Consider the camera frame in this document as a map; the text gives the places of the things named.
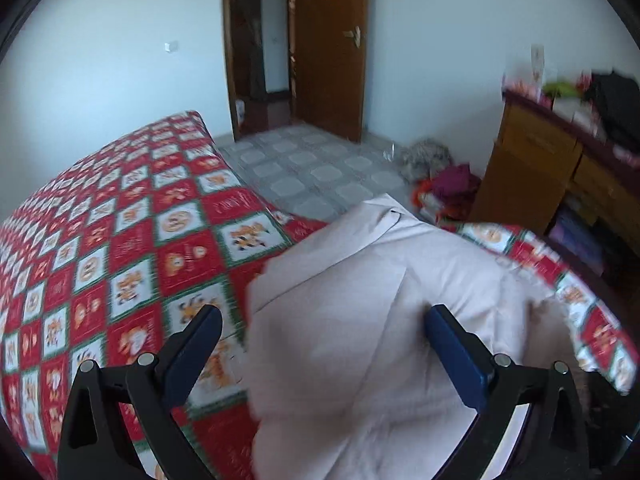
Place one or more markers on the black bag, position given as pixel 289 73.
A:
pixel 617 105

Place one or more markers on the green cloth item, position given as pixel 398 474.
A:
pixel 560 89

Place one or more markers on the pile of red clothes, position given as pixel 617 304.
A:
pixel 452 190

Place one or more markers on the brown wooden door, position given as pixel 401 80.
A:
pixel 330 60

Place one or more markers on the red checkered printed blanket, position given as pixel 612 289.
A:
pixel 125 220

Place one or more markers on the wooden desk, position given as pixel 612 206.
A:
pixel 530 160

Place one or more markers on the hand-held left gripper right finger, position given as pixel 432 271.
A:
pixel 457 355

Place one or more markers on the beige padded coat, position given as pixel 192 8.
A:
pixel 350 310

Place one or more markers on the white wall switch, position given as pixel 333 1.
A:
pixel 172 47

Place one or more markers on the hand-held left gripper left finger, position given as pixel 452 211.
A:
pixel 190 355

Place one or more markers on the grey fluffy cloth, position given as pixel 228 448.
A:
pixel 425 160

